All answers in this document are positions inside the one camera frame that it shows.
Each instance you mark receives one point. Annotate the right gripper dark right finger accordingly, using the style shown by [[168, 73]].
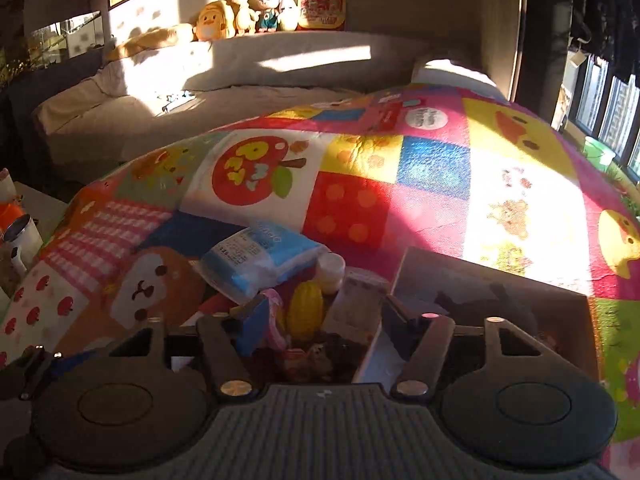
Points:
[[400, 324]]

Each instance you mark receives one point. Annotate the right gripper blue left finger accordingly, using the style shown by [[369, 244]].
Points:
[[254, 320]]

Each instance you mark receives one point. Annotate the yellow pink toy cake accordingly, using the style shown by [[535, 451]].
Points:
[[275, 334]]

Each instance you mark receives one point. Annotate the yellow toy corn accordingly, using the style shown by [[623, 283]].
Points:
[[305, 312]]

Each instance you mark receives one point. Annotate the red cartoon boy figurine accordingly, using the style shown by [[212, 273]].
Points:
[[317, 364]]

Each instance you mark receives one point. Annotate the blue wet wipes pack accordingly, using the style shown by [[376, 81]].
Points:
[[261, 256]]

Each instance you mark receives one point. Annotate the small white bottle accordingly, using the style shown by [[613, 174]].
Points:
[[330, 272]]

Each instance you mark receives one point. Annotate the open cardboard box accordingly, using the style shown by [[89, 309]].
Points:
[[428, 284]]

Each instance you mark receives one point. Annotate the white mug on side table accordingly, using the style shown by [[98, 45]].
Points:
[[23, 241]]

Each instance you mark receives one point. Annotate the colourful cartoon play mat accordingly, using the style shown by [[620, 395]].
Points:
[[423, 166]]

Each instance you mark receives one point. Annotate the green bucket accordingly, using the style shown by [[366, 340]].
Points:
[[598, 154]]

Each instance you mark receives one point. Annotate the grey sofa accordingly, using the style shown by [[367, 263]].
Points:
[[157, 97]]

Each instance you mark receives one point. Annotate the yellow duck plush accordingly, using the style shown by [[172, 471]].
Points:
[[215, 22]]

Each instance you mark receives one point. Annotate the red greeting card box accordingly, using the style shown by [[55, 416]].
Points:
[[321, 14]]

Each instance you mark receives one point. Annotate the white bear plush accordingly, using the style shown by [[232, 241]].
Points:
[[268, 12]]

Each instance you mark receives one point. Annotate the hanging dark clothes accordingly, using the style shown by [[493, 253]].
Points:
[[608, 29]]

